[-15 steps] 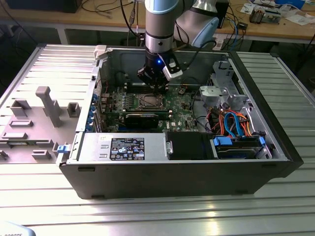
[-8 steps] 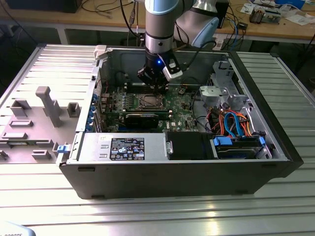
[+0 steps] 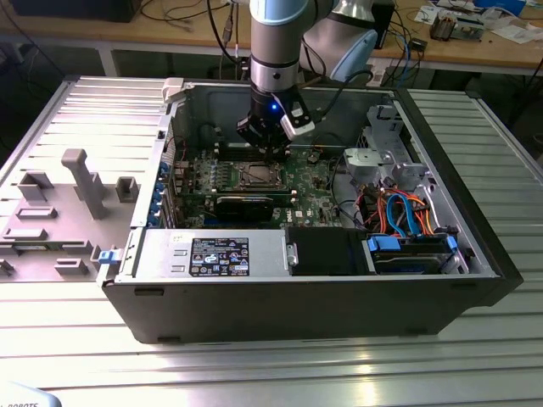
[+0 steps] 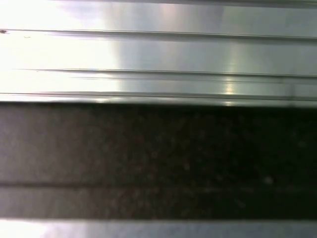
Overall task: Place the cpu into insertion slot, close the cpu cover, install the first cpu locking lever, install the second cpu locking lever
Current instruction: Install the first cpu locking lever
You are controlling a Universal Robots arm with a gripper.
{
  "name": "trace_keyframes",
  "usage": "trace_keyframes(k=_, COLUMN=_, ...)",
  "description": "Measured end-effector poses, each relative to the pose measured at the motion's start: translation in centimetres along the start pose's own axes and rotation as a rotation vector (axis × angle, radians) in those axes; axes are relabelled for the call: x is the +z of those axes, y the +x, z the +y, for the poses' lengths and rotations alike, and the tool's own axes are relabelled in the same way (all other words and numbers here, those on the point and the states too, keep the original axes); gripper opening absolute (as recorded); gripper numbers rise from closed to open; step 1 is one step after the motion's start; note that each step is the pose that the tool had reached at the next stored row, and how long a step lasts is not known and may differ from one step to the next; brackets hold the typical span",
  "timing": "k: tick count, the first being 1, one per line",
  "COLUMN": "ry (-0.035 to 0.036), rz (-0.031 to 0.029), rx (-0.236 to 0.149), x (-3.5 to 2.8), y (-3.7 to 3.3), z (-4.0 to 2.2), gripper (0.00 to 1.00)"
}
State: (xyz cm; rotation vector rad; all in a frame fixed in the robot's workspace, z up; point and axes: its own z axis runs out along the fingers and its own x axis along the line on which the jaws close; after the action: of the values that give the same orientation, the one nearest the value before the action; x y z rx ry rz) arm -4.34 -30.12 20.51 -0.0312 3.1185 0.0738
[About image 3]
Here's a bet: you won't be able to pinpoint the black graphics card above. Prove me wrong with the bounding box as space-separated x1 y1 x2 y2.
214 193 275 223

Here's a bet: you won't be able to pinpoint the blue flat cable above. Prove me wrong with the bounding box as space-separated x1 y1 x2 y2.
384 189 426 238

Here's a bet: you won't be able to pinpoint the white-plated wrist camera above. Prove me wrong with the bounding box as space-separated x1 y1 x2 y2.
278 100 318 140

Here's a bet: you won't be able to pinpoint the hard disk blue carrier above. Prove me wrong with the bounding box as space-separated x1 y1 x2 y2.
363 234 462 276

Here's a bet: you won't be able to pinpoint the blue plastic latch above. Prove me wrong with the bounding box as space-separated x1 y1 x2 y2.
97 248 122 267

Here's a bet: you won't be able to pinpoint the grey plastic case latch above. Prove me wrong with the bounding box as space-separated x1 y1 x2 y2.
162 77 188 104

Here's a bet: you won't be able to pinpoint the metal drive cage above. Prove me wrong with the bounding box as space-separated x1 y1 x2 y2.
342 104 430 188

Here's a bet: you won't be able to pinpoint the grey parts rack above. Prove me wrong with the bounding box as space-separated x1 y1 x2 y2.
0 148 142 284

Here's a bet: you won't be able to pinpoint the white paper sheets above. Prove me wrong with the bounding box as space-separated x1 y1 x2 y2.
494 24 543 44

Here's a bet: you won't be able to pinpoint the CPU socket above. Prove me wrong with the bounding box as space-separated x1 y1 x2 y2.
236 162 286 189

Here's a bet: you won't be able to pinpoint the black plastic shroud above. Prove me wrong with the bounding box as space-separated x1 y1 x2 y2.
284 226 369 277

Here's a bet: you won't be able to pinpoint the black equipment box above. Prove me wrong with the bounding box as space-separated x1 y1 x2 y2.
8 0 143 23

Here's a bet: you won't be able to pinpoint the orange wire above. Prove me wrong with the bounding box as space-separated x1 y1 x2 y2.
415 198 440 237

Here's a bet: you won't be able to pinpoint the grey electronic module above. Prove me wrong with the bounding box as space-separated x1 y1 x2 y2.
456 14 485 42

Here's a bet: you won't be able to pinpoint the black camera cable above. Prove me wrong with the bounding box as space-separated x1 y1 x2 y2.
312 70 378 125

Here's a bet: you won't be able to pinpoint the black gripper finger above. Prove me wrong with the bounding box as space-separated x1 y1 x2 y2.
236 113 272 162
269 128 294 162

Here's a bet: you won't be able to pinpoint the green motherboard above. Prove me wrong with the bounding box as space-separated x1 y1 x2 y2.
169 145 355 232

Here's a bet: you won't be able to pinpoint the black USB cable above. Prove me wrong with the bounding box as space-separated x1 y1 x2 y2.
206 0 252 81

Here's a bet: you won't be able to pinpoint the silver power supply unit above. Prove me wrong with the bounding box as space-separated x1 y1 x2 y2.
129 228 290 281

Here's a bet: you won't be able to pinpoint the CPU cooler heatsink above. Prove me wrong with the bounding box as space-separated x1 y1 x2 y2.
428 11 458 42

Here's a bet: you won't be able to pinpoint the black PC case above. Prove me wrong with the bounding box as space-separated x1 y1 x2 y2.
96 75 525 345

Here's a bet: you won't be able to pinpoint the wooden workbench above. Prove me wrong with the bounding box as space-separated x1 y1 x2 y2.
0 0 543 78

